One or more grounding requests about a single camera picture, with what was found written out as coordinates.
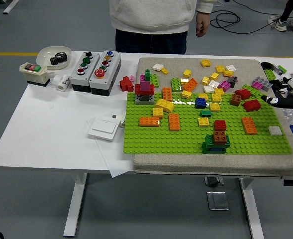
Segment red wide brick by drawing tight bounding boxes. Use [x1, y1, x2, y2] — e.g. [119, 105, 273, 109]
[134, 84, 155, 96]

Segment white table foot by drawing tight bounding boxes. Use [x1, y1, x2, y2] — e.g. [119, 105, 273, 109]
[2, 0, 20, 14]

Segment white wall switch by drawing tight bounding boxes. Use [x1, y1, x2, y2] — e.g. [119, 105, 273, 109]
[87, 118, 120, 142]

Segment green stacked bricks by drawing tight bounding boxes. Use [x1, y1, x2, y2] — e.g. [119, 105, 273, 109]
[201, 134, 231, 155]

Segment white dish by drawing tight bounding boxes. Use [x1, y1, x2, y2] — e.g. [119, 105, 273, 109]
[35, 46, 72, 71]

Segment blue square brick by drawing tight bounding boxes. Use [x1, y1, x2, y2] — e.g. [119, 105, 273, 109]
[195, 97, 208, 109]

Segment pink tall brick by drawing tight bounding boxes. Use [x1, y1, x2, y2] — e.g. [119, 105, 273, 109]
[139, 74, 151, 92]

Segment metal floor plate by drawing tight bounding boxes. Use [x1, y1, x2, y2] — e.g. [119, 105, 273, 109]
[206, 191, 230, 211]

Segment red square brick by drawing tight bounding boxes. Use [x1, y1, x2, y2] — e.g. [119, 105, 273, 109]
[213, 119, 227, 132]

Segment green studded baseplate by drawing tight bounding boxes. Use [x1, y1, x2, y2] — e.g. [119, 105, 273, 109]
[122, 91, 293, 155]

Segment dark orange square brick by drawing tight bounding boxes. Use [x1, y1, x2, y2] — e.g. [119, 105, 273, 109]
[212, 130, 228, 145]

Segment dark grey brick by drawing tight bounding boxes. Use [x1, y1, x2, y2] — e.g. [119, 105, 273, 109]
[226, 75, 239, 88]

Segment silver black tool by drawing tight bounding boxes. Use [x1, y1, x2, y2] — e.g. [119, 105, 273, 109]
[271, 64, 284, 76]

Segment red stepped brick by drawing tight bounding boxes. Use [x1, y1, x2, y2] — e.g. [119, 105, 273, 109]
[119, 76, 135, 93]

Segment background person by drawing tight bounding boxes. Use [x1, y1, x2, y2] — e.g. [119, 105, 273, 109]
[268, 0, 293, 33]

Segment cream switch box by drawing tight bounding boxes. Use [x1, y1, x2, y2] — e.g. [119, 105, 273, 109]
[19, 62, 51, 88]

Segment magenta brick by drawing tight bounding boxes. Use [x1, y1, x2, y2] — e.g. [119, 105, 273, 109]
[217, 80, 232, 92]

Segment white table leg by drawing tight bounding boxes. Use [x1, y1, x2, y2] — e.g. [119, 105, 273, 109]
[62, 172, 89, 238]
[237, 177, 265, 239]

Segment white paper sheet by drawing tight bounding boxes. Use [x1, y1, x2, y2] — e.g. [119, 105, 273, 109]
[86, 116, 135, 179]

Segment black gear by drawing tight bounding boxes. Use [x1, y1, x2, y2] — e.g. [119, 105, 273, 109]
[49, 52, 68, 66]

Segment red rounded brick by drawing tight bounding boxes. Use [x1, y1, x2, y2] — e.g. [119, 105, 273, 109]
[242, 99, 262, 113]

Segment grey four-button box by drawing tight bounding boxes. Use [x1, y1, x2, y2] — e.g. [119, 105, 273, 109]
[69, 51, 101, 94]

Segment white pipe fitting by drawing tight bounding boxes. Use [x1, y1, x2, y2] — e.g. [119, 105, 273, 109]
[52, 74, 71, 92]

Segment grey emergency stop box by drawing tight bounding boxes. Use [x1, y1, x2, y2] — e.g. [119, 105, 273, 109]
[89, 50, 122, 96]

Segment grey square brick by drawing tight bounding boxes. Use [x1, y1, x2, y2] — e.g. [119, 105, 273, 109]
[135, 94, 155, 106]

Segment brown square brick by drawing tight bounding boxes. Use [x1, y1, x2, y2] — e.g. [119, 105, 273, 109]
[229, 93, 242, 106]

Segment yellow curved brick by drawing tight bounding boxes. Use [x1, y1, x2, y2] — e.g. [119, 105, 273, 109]
[154, 98, 175, 114]

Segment white square plate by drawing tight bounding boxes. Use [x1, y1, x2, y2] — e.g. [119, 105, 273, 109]
[268, 125, 284, 136]

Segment person's left hand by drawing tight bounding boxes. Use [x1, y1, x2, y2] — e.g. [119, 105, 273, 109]
[195, 11, 211, 38]

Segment metal floor box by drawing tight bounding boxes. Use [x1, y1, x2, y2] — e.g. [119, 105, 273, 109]
[204, 176, 225, 187]

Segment black floor cable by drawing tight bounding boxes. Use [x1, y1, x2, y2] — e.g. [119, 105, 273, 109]
[209, 11, 283, 35]

